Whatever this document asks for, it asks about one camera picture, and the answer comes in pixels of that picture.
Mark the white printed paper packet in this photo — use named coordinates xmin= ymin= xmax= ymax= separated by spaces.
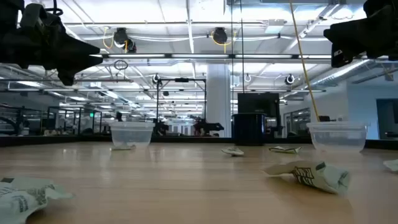
xmin=269 ymin=145 xmax=303 ymax=155
xmin=263 ymin=160 xmax=351 ymax=195
xmin=110 ymin=143 xmax=137 ymax=152
xmin=0 ymin=177 xmax=75 ymax=224
xmin=221 ymin=146 xmax=245 ymax=157
xmin=382 ymin=159 xmax=398 ymax=173

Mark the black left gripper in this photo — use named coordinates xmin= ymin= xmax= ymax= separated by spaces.
xmin=0 ymin=2 xmax=104 ymax=86

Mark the long overhead light bar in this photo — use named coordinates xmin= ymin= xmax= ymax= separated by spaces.
xmin=90 ymin=53 xmax=333 ymax=60

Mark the black aluminium table frame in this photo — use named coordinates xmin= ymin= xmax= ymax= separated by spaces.
xmin=0 ymin=134 xmax=398 ymax=151

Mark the clear plastic deli container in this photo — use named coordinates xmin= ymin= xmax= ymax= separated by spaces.
xmin=306 ymin=121 xmax=371 ymax=154
xmin=109 ymin=121 xmax=155 ymax=149

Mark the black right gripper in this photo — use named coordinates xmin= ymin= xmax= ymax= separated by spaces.
xmin=323 ymin=12 xmax=398 ymax=68

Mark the yellow hanging power cable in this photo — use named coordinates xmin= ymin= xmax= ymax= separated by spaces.
xmin=289 ymin=0 xmax=321 ymax=123

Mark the black workstation frame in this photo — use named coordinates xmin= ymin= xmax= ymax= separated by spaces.
xmin=155 ymin=78 xmax=207 ymax=137
xmin=46 ymin=105 xmax=104 ymax=136

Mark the white building column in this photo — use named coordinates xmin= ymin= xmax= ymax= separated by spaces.
xmin=206 ymin=63 xmax=233 ymax=138

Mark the black rectangular cabinet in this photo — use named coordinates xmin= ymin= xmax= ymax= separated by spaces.
xmin=237 ymin=92 xmax=281 ymax=138

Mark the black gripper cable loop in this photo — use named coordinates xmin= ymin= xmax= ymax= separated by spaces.
xmin=45 ymin=0 xmax=65 ymax=17

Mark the black enamel mug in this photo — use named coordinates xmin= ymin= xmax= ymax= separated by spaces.
xmin=231 ymin=113 xmax=267 ymax=147

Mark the black hanging cable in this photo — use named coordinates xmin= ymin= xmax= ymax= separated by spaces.
xmin=240 ymin=0 xmax=245 ymax=94
xmin=230 ymin=0 xmax=234 ymax=114

